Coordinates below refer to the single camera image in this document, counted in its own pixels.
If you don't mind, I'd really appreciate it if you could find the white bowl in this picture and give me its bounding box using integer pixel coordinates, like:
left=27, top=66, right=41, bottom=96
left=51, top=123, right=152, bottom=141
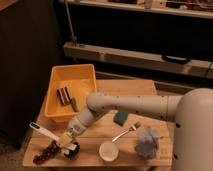
left=99, top=141, right=119, bottom=162

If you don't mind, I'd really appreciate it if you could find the green zucchini toy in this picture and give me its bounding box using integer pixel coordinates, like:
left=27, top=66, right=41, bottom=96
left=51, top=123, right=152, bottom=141
left=70, top=98, right=79, bottom=112

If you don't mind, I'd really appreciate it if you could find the grey crumpled cloth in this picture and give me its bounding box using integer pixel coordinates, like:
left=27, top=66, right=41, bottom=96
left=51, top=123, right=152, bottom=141
left=134, top=126, right=161, bottom=160

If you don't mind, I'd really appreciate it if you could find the grey metal shelf rail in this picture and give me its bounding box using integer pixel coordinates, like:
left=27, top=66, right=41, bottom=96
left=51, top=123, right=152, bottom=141
left=63, top=42, right=213, bottom=79

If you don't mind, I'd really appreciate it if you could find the green scrub sponge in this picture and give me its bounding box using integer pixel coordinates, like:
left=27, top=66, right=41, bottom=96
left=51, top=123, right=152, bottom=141
left=113, top=111, right=128, bottom=126

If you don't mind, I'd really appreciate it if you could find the white handled dish brush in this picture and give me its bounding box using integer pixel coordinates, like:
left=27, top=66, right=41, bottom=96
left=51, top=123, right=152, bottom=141
left=29, top=121, right=81, bottom=158

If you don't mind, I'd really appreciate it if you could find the yellow plastic bin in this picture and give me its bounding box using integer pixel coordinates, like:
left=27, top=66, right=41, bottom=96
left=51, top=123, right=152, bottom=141
left=44, top=64, right=97, bottom=122

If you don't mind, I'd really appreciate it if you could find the small metal cup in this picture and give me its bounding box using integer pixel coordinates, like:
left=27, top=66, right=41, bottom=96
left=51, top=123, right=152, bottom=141
left=63, top=142, right=80, bottom=159

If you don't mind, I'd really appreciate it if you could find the metal vertical pole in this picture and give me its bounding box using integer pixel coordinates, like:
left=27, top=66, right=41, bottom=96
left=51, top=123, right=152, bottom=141
left=64, top=0, right=77, bottom=45

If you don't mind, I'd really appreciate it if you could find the silver metal fork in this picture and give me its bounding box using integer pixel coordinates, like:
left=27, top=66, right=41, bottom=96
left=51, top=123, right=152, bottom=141
left=112, top=122, right=141, bottom=142

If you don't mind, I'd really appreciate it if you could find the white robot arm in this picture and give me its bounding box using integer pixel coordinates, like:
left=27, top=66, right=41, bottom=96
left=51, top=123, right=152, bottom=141
left=59, top=88, right=213, bottom=171

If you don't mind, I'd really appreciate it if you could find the dark grape bunch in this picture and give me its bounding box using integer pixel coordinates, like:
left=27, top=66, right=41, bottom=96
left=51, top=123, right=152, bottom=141
left=33, top=140, right=61, bottom=165

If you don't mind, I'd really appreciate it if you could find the striped brown white sponge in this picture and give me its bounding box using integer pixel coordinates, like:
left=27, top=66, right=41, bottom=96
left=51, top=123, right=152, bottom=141
left=57, top=87, right=70, bottom=105

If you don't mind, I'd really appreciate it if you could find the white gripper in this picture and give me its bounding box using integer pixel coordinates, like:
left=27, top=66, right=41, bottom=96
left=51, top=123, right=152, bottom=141
left=57, top=107, right=100, bottom=148

